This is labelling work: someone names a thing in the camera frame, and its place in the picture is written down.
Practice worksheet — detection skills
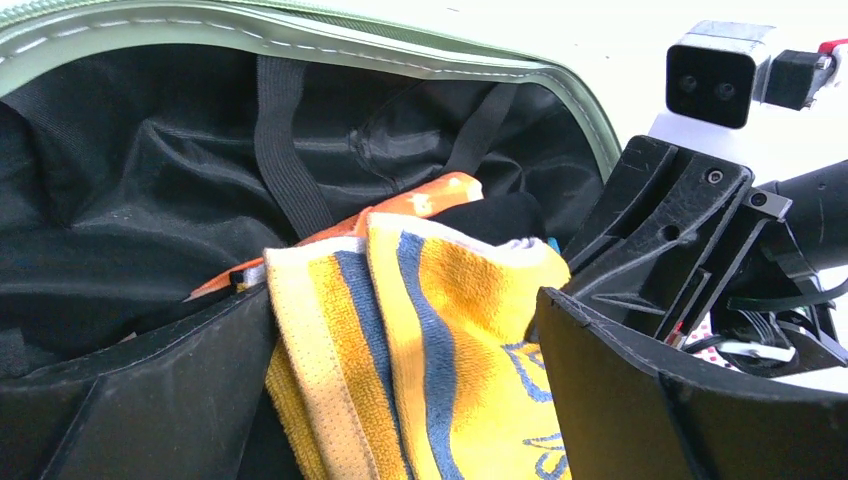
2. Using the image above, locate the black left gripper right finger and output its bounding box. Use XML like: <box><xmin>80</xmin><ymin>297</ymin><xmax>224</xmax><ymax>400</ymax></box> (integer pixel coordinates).
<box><xmin>535</xmin><ymin>288</ymin><xmax>847</xmax><ymax>479</ymax></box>

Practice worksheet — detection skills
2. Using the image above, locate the black garment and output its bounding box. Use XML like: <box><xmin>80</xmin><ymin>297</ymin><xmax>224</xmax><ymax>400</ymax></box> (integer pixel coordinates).
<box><xmin>430</xmin><ymin>192</ymin><xmax>548</xmax><ymax>245</ymax></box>

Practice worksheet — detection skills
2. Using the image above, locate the yellow hello towel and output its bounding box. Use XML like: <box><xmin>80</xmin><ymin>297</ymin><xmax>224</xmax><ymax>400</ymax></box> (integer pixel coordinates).
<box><xmin>264</xmin><ymin>213</ymin><xmax>571</xmax><ymax>479</ymax></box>

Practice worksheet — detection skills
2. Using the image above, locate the orange item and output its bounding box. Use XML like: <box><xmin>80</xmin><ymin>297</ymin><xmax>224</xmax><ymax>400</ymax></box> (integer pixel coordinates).
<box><xmin>186</xmin><ymin>172</ymin><xmax>484</xmax><ymax>301</ymax></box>

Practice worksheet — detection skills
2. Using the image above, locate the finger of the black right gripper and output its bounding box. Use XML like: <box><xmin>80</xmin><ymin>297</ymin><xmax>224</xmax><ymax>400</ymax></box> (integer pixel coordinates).
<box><xmin>562</xmin><ymin>136</ymin><xmax>754</xmax><ymax>340</ymax></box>

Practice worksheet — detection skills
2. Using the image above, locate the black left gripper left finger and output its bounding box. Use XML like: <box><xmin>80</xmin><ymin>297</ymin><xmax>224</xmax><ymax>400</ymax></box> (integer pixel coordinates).
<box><xmin>1</xmin><ymin>286</ymin><xmax>276</xmax><ymax>479</ymax></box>

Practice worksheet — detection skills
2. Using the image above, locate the green hard-shell suitcase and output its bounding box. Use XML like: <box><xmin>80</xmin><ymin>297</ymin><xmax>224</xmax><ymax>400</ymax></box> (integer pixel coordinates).
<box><xmin>1</xmin><ymin>1</ymin><xmax>620</xmax><ymax>391</ymax></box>

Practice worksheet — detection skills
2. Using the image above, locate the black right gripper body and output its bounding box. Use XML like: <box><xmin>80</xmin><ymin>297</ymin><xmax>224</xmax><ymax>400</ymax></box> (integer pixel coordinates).
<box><xmin>662</xmin><ymin>158</ymin><xmax>848</xmax><ymax>379</ymax></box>

